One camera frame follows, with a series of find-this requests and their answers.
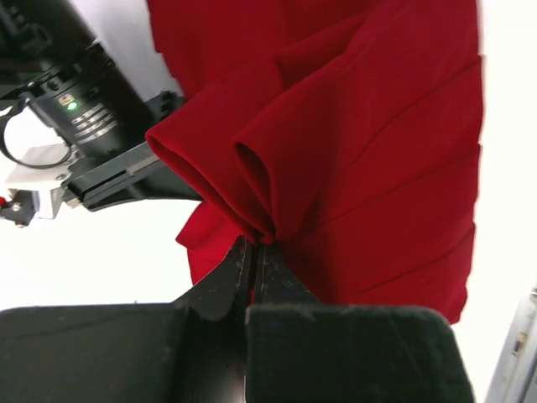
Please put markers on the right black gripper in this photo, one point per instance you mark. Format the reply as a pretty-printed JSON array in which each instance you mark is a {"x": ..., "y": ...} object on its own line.
[{"x": 52, "y": 64}]

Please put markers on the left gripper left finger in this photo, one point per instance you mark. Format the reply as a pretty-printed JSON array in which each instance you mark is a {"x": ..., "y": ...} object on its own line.
[{"x": 188, "y": 350}]

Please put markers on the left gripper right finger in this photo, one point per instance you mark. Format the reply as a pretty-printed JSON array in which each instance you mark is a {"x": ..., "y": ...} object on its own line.
[{"x": 300, "y": 350}]

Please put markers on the red pleated skirt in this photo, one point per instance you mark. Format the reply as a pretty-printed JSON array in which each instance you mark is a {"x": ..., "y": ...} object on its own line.
[{"x": 345, "y": 131}]

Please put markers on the aluminium rail frame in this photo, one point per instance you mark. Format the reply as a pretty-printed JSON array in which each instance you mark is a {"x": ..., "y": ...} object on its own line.
[{"x": 514, "y": 379}]

